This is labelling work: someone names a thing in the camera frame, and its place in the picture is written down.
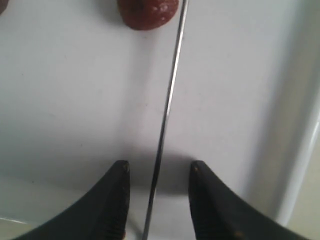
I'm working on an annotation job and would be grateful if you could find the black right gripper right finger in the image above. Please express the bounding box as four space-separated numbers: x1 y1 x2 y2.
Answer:
188 160 304 240

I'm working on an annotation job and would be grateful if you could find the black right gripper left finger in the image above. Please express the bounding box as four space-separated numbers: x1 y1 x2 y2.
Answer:
18 160 130 240

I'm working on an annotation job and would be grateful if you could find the thin metal skewer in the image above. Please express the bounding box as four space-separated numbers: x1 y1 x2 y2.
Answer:
141 0 190 240

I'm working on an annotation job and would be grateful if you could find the red fruit piece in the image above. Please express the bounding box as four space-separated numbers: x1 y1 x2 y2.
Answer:
117 0 179 31

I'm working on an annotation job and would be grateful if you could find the white rectangular plastic tray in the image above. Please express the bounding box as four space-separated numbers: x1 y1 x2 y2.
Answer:
0 0 319 224

